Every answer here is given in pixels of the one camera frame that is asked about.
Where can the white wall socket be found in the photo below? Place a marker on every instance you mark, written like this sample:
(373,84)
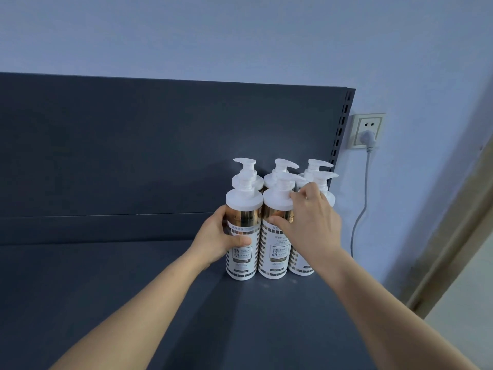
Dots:
(375,121)

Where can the person's right forearm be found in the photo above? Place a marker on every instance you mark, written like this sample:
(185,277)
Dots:
(385,315)

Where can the dark grey shelf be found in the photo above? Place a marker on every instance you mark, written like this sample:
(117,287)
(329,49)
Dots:
(115,150)

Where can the grey power plug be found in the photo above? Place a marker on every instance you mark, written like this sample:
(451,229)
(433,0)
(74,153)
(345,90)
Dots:
(368,138)

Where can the person's left hand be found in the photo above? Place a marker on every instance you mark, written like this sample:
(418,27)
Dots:
(208,242)

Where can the white door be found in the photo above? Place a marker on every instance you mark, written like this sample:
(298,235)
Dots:
(470,304)

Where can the cream door frame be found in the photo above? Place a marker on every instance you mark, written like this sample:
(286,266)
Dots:
(454,235)

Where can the person's left forearm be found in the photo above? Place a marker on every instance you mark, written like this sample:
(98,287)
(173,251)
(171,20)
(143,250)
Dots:
(135,315)

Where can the person's right hand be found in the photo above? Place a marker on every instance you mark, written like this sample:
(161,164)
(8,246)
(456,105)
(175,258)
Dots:
(316,231)

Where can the white pump bottles group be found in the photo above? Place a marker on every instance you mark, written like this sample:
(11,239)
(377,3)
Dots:
(302,267)

